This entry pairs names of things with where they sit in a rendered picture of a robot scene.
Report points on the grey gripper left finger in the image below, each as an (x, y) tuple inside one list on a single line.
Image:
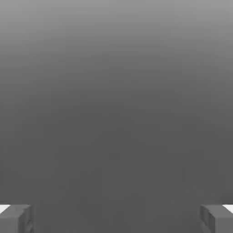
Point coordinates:
[(12, 220)]

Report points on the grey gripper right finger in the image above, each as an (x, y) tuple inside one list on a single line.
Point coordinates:
[(218, 220)]

